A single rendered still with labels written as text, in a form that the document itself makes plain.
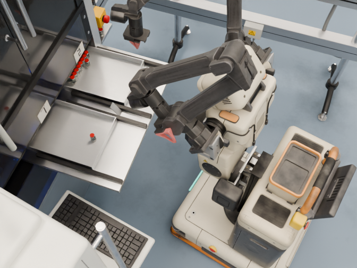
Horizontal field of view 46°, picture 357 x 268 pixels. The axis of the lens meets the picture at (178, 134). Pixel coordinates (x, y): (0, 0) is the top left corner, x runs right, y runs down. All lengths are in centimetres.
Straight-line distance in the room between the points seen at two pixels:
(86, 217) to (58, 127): 43
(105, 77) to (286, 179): 96
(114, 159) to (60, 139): 26
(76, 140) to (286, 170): 92
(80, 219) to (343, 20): 273
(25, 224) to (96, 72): 120
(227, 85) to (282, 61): 209
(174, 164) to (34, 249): 183
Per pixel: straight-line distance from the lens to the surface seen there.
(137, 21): 175
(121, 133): 189
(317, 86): 326
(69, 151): 189
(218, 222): 235
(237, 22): 167
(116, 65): 210
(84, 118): 196
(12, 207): 106
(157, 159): 279
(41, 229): 106
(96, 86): 205
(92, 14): 205
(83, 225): 181
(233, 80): 123
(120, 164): 182
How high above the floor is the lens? 252
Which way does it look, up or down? 61 degrees down
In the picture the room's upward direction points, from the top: straight up
